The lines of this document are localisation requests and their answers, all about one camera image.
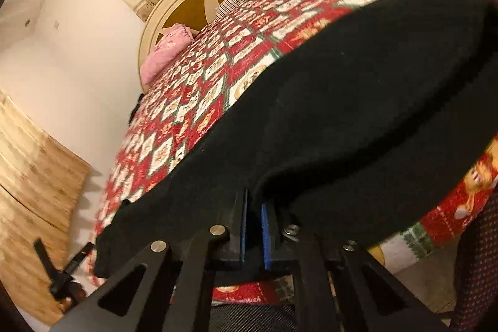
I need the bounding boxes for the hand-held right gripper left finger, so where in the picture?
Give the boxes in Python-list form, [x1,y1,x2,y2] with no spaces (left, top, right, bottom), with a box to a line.
[49,189,250,332]

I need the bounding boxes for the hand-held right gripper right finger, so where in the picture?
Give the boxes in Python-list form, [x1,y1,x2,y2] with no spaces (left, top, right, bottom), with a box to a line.
[260,203,452,332]

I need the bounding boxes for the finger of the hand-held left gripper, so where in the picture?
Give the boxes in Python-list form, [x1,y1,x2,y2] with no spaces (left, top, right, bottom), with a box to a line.
[63,242,95,275]
[33,238,59,288]

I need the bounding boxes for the black pants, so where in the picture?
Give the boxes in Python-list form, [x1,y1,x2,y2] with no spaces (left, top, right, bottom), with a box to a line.
[93,0,498,278]

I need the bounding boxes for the small black object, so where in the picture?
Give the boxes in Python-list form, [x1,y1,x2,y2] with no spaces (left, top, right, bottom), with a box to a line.
[128,93,144,123]

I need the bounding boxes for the red bear-print blanket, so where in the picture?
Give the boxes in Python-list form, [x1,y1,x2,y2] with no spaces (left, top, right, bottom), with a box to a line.
[87,0,498,307]

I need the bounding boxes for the pink pillow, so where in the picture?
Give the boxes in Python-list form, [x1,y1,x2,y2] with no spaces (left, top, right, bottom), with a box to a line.
[140,23,194,84]

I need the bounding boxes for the cream and brown headboard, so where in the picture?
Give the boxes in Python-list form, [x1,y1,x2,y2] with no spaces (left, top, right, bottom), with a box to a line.
[138,0,290,93]

